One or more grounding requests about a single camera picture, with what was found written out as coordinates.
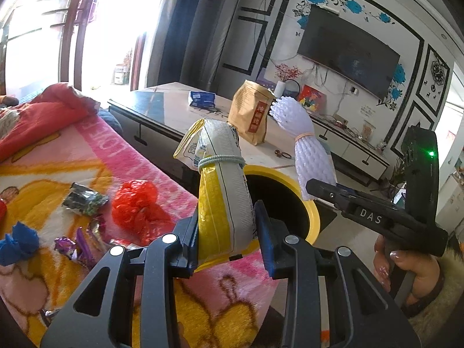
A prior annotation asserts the yellow white snack bag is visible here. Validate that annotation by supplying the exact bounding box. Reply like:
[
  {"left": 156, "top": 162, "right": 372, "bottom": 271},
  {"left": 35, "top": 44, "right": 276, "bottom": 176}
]
[{"left": 173, "top": 118, "right": 259, "bottom": 262}]

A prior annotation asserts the coffee table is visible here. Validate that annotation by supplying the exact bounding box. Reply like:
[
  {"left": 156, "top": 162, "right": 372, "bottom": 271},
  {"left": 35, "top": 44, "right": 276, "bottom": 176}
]
[{"left": 108, "top": 81, "right": 338, "bottom": 227}]

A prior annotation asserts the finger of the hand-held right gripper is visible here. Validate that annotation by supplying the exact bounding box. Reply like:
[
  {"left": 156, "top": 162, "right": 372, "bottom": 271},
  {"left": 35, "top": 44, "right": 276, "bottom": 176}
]
[
  {"left": 336, "top": 185, "right": 360, "bottom": 205},
  {"left": 305, "top": 178, "right": 350, "bottom": 211}
]

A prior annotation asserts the brown paper bag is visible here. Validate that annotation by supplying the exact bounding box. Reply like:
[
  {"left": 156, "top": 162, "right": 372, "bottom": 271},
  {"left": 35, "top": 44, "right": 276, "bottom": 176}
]
[{"left": 227, "top": 79, "right": 277, "bottom": 146}]

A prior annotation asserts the purple wrapper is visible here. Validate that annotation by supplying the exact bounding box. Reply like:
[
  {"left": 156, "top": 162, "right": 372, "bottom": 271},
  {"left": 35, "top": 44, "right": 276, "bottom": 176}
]
[{"left": 54, "top": 226, "right": 98, "bottom": 271}]

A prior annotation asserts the white television cabinet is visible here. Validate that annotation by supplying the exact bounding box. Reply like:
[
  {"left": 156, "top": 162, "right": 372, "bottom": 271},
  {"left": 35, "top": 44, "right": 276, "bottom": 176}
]
[{"left": 308, "top": 112, "right": 391, "bottom": 186}]

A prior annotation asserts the black television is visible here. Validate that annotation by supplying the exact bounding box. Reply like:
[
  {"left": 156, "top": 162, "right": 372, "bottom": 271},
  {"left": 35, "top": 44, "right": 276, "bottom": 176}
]
[{"left": 297, "top": 4, "right": 401, "bottom": 101}]

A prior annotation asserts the red quilt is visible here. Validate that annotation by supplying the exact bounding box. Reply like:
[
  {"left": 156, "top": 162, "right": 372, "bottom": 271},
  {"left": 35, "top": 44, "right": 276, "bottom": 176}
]
[{"left": 0, "top": 83, "right": 103, "bottom": 164}]

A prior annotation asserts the white plastic container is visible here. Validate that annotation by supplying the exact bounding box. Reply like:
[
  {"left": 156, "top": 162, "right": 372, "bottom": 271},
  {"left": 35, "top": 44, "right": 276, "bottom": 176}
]
[{"left": 114, "top": 63, "right": 130, "bottom": 86}]

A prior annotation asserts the blue crumpled bag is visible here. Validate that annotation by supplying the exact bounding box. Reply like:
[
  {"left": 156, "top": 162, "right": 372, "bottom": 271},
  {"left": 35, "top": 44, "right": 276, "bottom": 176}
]
[{"left": 0, "top": 222, "right": 40, "bottom": 266}]

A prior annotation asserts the red plastic bag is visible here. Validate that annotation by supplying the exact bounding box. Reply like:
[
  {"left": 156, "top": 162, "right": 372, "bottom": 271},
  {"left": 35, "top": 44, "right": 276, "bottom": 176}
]
[{"left": 111, "top": 180, "right": 175, "bottom": 247}]

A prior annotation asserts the white vase with red flowers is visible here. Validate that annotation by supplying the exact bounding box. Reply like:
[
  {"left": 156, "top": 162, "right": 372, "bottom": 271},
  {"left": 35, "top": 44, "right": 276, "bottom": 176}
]
[{"left": 273, "top": 63, "right": 304, "bottom": 99}]

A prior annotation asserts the brown window frame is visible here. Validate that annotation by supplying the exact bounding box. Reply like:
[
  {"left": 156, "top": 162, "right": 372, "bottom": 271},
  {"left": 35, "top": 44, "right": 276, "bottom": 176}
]
[{"left": 59, "top": 0, "right": 93, "bottom": 91}]

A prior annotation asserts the black wall clock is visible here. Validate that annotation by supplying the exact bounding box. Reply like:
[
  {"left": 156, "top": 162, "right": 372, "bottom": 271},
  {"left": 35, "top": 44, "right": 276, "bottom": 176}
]
[{"left": 428, "top": 61, "right": 447, "bottom": 83}]

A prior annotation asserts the person's right forearm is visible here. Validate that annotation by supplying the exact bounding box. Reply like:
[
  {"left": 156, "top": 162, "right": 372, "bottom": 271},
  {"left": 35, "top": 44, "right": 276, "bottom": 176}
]
[{"left": 400, "top": 248, "right": 464, "bottom": 348}]

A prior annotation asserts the red gift box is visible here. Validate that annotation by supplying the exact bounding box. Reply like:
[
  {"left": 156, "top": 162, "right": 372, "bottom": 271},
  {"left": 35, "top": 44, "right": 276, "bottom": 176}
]
[{"left": 297, "top": 85, "right": 326, "bottom": 112}]

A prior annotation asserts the dark blue curtain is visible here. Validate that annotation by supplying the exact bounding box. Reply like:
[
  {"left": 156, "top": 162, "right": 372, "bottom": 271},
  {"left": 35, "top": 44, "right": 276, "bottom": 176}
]
[{"left": 159, "top": 0, "right": 201, "bottom": 88}]

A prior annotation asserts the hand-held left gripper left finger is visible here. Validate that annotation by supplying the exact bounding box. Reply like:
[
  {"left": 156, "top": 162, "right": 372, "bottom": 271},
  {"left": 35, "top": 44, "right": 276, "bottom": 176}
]
[{"left": 40, "top": 208, "right": 201, "bottom": 348}]

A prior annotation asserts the yellow trash bin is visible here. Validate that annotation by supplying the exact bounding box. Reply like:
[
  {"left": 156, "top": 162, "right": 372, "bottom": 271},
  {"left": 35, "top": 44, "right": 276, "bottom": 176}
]
[{"left": 194, "top": 164, "right": 322, "bottom": 273}]

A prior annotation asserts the white foam net bundle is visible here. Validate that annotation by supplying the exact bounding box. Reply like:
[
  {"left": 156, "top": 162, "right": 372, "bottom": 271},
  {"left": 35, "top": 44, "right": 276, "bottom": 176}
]
[{"left": 270, "top": 96, "right": 336, "bottom": 202}]

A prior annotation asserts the dark green wrapper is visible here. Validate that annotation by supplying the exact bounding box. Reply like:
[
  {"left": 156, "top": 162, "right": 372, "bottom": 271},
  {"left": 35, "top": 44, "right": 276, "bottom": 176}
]
[{"left": 62, "top": 182, "right": 110, "bottom": 217}]

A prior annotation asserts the person's right hand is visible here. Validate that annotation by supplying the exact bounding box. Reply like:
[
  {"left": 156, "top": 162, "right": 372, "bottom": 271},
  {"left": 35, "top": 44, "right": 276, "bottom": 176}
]
[{"left": 374, "top": 234, "right": 441, "bottom": 306}]

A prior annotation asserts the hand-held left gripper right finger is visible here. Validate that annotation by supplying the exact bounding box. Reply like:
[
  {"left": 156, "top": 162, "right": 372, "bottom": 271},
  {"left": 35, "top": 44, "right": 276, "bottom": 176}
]
[{"left": 254, "top": 199, "right": 423, "bottom": 348}]

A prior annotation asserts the blue packet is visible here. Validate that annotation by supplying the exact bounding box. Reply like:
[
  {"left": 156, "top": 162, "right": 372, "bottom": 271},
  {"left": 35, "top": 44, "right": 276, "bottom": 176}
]
[{"left": 188, "top": 90, "right": 217, "bottom": 109}]

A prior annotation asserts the grey standing air conditioner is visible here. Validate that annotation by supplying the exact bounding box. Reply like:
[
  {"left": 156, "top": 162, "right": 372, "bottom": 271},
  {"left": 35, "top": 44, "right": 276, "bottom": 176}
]
[{"left": 197, "top": 0, "right": 251, "bottom": 99}]

